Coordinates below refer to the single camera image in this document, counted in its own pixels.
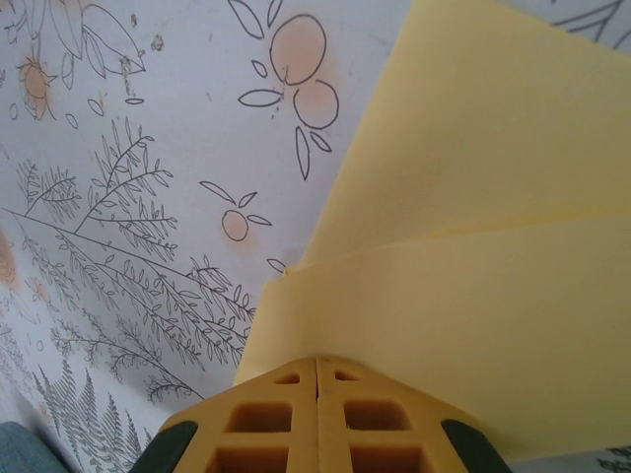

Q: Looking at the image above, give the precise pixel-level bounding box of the floral printed tablecloth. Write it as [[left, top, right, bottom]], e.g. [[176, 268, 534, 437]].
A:
[[0, 0, 631, 473]]

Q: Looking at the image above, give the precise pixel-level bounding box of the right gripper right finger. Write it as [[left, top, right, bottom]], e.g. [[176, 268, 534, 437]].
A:
[[316, 357, 514, 473]]

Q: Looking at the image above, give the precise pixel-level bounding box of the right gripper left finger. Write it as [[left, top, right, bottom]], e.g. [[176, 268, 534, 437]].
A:
[[132, 357, 319, 473]]

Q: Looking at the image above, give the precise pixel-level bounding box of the blue-grey glasses case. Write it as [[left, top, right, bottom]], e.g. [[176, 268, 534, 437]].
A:
[[0, 421, 68, 473]]

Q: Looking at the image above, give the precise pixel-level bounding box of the yellow cloth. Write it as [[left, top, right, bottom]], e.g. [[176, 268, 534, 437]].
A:
[[234, 0, 631, 462]]

